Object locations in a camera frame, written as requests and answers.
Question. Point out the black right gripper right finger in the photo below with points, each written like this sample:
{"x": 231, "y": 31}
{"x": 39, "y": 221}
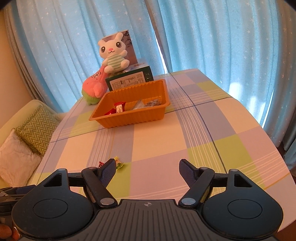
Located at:
{"x": 198, "y": 180}

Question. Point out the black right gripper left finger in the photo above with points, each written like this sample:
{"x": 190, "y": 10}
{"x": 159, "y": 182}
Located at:
{"x": 96, "y": 182}

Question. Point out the clear dark snack packet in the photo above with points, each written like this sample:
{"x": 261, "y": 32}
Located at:
{"x": 140, "y": 104}

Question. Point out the person's hand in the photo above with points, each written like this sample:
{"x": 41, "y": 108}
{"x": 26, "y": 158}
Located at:
{"x": 7, "y": 233}

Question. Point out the yellow green candy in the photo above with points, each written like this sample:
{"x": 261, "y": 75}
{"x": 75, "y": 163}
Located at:
{"x": 118, "y": 163}

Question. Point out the white cushion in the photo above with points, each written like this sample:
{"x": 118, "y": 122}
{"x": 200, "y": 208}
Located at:
{"x": 18, "y": 161}

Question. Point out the checkered tablecloth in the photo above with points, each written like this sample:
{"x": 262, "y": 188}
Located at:
{"x": 203, "y": 125}

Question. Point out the green zigzag cushion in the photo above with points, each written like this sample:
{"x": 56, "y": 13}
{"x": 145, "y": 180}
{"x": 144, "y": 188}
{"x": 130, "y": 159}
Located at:
{"x": 37, "y": 130}

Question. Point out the light green sofa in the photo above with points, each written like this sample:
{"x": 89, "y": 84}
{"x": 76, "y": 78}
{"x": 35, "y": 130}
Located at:
{"x": 18, "y": 119}

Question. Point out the large red snack packet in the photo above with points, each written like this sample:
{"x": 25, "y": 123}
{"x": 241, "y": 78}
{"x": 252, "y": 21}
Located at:
{"x": 120, "y": 106}

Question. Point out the orange plastic tray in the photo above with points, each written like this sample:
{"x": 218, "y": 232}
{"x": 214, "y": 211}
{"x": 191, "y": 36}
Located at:
{"x": 146, "y": 92}

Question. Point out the pink green plush toy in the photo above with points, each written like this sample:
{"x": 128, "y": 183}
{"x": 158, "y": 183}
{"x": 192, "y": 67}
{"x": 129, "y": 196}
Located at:
{"x": 95, "y": 87}

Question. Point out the dark green box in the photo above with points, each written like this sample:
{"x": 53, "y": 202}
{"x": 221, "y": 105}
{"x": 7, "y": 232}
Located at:
{"x": 135, "y": 74}

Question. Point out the brown picture card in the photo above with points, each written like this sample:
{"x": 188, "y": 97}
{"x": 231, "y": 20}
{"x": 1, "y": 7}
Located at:
{"x": 129, "y": 47}

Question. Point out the white bunny plush toy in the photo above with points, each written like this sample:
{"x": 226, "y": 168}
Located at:
{"x": 114, "y": 54}

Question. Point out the blue star curtain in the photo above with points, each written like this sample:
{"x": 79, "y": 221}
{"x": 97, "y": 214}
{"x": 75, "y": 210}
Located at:
{"x": 246, "y": 47}

